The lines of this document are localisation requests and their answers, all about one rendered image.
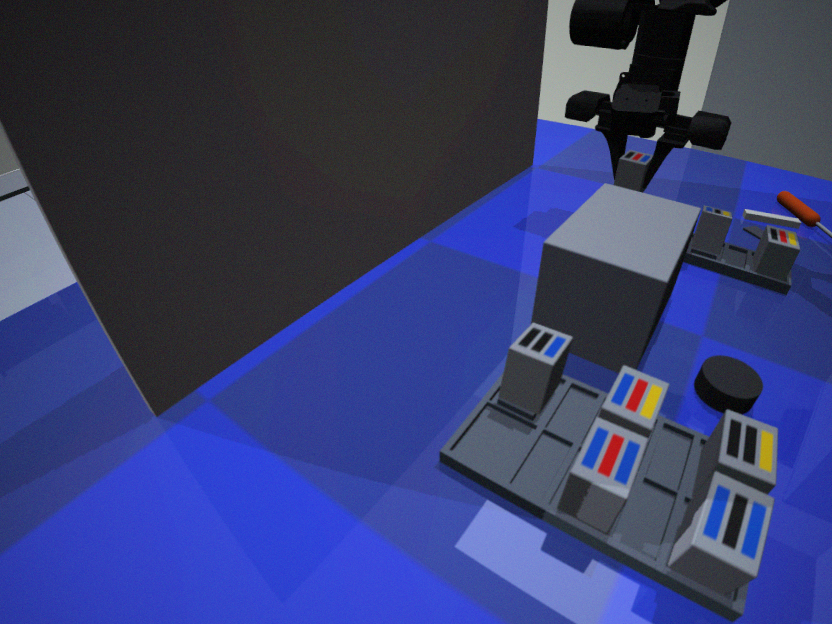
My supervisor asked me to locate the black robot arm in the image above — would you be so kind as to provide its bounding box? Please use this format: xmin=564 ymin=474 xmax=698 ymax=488
xmin=569 ymin=0 xmax=727 ymax=138

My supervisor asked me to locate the white flat bar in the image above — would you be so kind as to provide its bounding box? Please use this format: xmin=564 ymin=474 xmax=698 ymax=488
xmin=742 ymin=209 xmax=802 ymax=229

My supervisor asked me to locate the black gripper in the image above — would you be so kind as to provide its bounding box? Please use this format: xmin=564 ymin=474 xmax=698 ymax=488
xmin=565 ymin=53 xmax=732 ymax=189

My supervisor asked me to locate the black short cylinder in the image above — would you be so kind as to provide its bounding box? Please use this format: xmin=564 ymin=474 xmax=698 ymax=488
xmin=694 ymin=355 xmax=763 ymax=414

